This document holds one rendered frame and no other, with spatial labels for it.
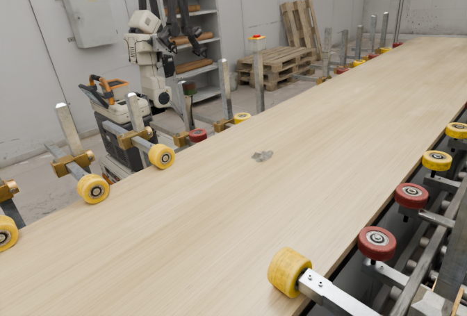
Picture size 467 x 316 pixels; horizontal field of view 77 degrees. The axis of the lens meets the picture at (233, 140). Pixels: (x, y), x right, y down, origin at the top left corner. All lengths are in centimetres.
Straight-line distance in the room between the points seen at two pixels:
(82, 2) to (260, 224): 326
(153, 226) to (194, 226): 12
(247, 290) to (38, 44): 348
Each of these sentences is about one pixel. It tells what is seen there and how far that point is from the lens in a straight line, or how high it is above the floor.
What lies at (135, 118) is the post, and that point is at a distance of 125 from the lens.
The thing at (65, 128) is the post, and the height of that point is 108.
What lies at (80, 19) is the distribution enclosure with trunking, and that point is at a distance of 370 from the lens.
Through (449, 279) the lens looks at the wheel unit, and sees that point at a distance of 71.
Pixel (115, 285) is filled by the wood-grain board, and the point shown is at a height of 90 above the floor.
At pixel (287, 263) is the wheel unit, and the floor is 98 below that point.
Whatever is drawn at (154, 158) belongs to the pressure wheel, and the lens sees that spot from 107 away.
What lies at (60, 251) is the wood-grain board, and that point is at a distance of 91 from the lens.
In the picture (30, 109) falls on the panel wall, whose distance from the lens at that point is 388.
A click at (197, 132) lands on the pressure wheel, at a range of 132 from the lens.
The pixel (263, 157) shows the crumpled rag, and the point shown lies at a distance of 105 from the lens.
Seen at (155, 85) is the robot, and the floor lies 85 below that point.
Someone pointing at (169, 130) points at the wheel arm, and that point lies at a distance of 151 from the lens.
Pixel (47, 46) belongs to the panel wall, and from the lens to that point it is 385.
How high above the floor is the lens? 145
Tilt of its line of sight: 27 degrees down
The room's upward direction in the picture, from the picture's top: 6 degrees counter-clockwise
